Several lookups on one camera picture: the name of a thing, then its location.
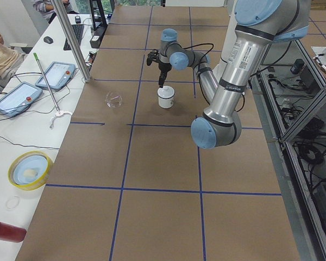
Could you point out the far teach pendant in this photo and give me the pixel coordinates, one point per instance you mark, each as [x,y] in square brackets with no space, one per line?
[58,74]

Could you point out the aluminium frame post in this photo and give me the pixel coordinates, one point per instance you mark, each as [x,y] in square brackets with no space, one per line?
[71,38]

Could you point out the metal grabber stick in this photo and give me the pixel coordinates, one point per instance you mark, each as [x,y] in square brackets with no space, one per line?
[59,112]

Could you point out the teach pendant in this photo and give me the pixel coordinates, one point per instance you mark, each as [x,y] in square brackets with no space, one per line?
[58,74]
[19,99]

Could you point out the white enamel cup blue rim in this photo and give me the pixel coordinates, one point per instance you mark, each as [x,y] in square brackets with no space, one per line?
[165,101]

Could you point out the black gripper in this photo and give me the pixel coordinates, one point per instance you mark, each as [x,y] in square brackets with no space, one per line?
[163,67]

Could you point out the light blue dish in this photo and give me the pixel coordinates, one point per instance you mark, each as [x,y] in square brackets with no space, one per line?
[30,169]

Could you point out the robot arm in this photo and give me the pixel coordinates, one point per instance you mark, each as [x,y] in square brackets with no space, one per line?
[258,23]

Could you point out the seated person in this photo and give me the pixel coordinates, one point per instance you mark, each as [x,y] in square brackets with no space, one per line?
[10,60]

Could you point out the yellow tape roll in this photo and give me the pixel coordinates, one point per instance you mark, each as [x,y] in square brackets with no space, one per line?
[40,181]

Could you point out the clear glass funnel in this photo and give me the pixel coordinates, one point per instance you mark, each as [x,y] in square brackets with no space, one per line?
[113,99]

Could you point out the red bottle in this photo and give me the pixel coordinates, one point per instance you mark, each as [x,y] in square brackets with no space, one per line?
[12,233]

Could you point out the near teach pendant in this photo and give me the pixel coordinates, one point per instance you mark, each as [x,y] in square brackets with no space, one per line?
[19,99]

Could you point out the white cup lid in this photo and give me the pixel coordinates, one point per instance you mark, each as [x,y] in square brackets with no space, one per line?
[166,92]

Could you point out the black computer mouse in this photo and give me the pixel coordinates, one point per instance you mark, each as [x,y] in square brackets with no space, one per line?
[48,40]

